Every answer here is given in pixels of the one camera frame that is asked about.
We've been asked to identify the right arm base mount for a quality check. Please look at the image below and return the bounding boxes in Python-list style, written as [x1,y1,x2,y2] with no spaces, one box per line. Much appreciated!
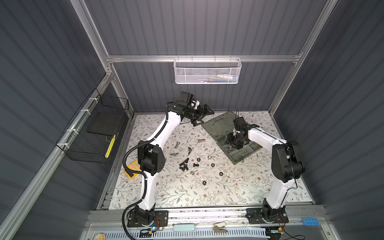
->
[245,199,289,224]

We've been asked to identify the black corrugated cable hose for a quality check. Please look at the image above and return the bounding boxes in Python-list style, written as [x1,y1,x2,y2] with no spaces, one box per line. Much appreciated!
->
[121,103,178,240]

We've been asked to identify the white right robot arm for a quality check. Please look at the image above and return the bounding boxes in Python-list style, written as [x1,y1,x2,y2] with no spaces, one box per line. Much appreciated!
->
[226,117,305,211]

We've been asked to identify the clear green organizer box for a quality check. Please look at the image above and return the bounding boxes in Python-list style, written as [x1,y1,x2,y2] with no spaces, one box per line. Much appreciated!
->
[202,112,262,165]

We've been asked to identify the black bolts cluster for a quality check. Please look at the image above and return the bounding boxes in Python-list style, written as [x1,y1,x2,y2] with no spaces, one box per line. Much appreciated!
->
[179,158,189,172]

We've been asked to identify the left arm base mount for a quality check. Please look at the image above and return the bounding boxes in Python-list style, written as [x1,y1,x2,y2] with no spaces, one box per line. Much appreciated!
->
[127,206,169,228]

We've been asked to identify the white wire mesh basket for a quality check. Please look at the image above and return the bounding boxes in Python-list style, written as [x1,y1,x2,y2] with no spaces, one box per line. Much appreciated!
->
[173,58,242,85]

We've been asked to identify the yellow marker in basket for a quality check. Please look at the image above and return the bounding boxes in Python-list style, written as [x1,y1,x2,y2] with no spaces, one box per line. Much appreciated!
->
[105,135,116,159]

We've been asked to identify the yellow calculator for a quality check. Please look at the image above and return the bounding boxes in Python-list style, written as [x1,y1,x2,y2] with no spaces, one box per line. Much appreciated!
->
[124,160,141,179]

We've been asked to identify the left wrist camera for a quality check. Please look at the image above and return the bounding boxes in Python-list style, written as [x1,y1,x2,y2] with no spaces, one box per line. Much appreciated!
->
[191,100,200,110]

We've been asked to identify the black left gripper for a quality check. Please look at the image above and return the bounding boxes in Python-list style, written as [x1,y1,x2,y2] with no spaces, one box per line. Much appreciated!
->
[185,104,213,126]

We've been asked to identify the blue lego-like block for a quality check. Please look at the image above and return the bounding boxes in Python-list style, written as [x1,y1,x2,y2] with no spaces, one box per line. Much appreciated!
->
[302,218,320,226]

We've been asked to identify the black wire wall basket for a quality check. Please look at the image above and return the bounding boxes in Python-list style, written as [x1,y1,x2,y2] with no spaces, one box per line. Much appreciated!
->
[56,90,130,164]

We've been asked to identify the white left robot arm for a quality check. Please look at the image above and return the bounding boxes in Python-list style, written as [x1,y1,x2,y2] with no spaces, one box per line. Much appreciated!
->
[138,92,214,212]

